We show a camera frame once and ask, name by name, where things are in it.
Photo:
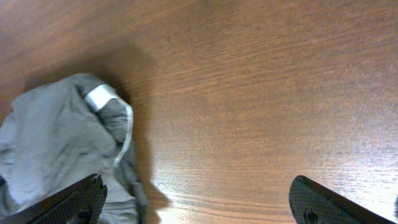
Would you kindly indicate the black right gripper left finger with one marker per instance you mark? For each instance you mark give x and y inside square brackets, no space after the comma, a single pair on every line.
[80,203]

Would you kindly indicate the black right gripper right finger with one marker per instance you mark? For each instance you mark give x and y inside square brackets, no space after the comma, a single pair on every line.
[312,203]

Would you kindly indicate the grey shorts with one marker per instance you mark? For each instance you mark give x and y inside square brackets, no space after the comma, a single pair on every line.
[62,132]

